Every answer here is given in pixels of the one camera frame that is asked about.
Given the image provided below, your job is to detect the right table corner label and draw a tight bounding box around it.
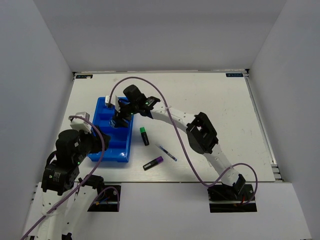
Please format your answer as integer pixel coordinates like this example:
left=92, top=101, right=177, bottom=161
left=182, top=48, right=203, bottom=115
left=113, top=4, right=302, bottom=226
left=225, top=72, right=244, bottom=78

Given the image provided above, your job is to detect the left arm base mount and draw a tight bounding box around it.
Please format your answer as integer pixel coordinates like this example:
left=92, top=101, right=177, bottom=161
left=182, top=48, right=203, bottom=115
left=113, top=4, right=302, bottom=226
left=87, top=184, right=122, bottom=213

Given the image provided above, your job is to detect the left table corner label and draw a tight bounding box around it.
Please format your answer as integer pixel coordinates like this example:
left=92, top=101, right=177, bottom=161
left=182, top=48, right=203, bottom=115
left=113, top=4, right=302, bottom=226
left=75, top=74, right=93, bottom=79

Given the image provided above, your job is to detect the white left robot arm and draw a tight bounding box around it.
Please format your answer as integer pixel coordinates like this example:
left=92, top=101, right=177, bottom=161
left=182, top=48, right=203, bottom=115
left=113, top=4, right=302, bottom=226
left=22, top=125, right=110, bottom=240

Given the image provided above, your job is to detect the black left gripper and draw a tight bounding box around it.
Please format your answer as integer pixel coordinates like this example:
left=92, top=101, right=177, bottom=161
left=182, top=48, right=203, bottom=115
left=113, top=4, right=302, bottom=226
left=74, top=124, right=112, bottom=163

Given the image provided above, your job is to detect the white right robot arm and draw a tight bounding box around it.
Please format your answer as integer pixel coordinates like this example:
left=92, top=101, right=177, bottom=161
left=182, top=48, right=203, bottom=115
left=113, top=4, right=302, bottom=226
left=111, top=84, right=246, bottom=201

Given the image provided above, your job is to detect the green cap black highlighter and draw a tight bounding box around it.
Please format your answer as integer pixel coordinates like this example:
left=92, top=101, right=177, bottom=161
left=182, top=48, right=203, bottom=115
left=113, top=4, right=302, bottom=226
left=139, top=127, right=150, bottom=146

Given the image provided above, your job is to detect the table corner label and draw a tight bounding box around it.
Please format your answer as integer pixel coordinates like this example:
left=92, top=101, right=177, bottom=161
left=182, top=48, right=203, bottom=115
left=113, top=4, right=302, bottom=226
left=225, top=72, right=244, bottom=78
left=75, top=74, right=93, bottom=79

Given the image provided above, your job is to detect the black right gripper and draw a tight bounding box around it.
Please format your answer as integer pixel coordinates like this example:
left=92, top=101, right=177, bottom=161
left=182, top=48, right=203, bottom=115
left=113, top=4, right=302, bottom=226
left=113, top=100, right=139, bottom=128

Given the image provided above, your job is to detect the purple cap black highlighter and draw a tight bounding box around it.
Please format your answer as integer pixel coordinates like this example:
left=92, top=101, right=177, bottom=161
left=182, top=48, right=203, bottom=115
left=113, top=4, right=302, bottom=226
left=142, top=156, right=164, bottom=171

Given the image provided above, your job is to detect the blue cleaning gel jar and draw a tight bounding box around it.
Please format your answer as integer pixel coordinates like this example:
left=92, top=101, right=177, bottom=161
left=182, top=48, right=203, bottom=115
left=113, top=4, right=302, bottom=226
left=109, top=119, right=119, bottom=129

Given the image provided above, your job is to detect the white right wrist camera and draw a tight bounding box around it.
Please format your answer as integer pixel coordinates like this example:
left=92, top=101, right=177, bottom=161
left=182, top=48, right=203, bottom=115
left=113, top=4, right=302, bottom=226
left=104, top=95, right=121, bottom=113

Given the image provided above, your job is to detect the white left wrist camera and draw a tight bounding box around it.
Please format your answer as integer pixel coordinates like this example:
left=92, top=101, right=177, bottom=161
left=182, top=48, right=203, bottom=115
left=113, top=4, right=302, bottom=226
left=69, top=111, right=91, bottom=134

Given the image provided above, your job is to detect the blue plastic organizer tray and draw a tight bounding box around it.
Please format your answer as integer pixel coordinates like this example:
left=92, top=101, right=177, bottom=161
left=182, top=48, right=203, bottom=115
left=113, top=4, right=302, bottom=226
left=93, top=97, right=134, bottom=163

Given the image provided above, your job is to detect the blue ink pen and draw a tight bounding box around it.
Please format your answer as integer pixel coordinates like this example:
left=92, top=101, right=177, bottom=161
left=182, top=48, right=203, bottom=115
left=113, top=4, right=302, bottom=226
left=155, top=144, right=178, bottom=162

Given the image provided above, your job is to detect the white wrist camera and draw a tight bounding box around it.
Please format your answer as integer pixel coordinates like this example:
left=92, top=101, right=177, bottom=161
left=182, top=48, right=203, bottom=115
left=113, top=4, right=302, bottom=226
left=69, top=111, right=91, bottom=134
left=104, top=95, right=121, bottom=113

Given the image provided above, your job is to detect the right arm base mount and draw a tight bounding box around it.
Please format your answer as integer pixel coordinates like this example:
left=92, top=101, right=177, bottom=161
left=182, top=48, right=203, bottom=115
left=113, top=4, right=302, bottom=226
left=207, top=184, right=258, bottom=213

